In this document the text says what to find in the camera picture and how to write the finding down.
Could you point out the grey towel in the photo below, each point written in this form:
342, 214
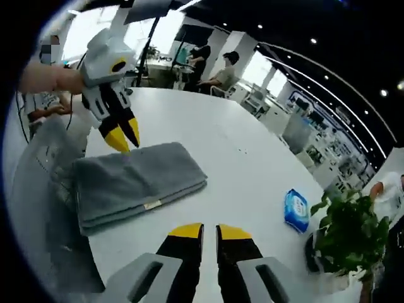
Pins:
126, 183

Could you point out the person's left hand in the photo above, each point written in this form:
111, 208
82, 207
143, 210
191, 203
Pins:
67, 80

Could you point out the black tripod stand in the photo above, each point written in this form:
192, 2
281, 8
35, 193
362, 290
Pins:
148, 47

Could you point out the large black screen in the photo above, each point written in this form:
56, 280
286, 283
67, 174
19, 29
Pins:
148, 11

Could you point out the teal bag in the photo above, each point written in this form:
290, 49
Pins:
183, 57

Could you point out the blue wipes packet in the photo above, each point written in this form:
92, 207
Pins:
296, 210

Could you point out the green potted plant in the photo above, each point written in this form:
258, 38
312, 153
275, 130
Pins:
347, 236

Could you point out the grey mesh office chair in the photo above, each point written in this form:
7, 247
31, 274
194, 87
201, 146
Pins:
34, 176

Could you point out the white office chair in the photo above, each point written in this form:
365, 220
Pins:
225, 88

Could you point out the grey high-back chair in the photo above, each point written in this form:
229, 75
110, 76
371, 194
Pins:
296, 132

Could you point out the black wall screen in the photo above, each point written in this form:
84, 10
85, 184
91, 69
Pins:
192, 31

